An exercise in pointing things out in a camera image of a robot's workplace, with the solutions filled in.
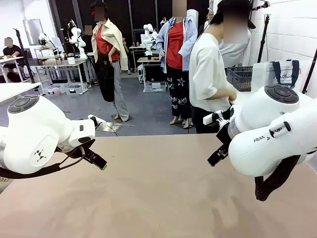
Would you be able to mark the person's right forearm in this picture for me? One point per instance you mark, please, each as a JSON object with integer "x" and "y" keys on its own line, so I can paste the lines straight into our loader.
{"x": 221, "y": 93}

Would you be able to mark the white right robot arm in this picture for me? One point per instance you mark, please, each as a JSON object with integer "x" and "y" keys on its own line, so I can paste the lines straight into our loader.
{"x": 270, "y": 129}

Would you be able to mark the seated person in black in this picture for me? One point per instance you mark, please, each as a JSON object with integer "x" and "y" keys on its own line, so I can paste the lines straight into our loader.
{"x": 11, "y": 53}

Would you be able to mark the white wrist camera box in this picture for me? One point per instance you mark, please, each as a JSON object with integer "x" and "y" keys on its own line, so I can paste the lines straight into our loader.
{"x": 210, "y": 119}
{"x": 97, "y": 119}

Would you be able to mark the white side table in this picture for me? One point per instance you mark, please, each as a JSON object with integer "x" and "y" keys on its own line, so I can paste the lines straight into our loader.
{"x": 15, "y": 90}

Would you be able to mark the person's right hand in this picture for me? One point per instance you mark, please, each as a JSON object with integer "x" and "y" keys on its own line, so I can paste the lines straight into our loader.
{"x": 232, "y": 98}

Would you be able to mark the clear plastic floor bin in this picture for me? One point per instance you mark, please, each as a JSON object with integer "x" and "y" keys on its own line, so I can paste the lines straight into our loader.
{"x": 54, "y": 89}
{"x": 154, "y": 87}
{"x": 75, "y": 89}

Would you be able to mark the mannequin with cream jacket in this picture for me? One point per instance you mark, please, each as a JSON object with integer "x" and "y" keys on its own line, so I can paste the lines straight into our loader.
{"x": 110, "y": 62}

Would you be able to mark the mannequin with blue shirt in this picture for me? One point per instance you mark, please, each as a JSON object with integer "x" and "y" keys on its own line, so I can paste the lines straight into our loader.
{"x": 177, "y": 67}

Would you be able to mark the grey background work table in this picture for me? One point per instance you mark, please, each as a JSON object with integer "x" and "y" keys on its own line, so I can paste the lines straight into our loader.
{"x": 62, "y": 64}

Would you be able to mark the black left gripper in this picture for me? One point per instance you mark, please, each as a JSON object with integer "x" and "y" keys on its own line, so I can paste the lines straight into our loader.
{"x": 81, "y": 146}

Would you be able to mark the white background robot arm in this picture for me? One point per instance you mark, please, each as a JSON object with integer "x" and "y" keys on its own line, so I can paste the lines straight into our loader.
{"x": 148, "y": 37}
{"x": 78, "y": 37}

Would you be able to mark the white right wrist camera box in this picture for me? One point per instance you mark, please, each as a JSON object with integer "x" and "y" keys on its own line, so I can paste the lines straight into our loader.
{"x": 210, "y": 119}

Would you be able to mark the black tripod stand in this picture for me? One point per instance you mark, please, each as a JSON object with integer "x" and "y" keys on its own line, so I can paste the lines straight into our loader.
{"x": 24, "y": 57}

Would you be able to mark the black light stand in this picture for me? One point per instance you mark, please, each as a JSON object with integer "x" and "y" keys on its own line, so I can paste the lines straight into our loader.
{"x": 263, "y": 37}

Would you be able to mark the person in white shirt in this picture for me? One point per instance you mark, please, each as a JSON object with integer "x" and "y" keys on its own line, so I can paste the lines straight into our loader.
{"x": 205, "y": 74}

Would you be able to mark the metal floor plate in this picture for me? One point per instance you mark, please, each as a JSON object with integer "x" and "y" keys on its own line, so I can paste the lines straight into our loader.
{"x": 116, "y": 126}

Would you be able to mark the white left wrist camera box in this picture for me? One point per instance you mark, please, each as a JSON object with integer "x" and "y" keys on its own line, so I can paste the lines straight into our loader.
{"x": 97, "y": 119}

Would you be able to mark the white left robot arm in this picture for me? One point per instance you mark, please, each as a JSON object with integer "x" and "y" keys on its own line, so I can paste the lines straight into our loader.
{"x": 37, "y": 129}

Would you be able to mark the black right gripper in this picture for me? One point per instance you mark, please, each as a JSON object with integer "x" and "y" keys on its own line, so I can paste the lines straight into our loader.
{"x": 226, "y": 129}

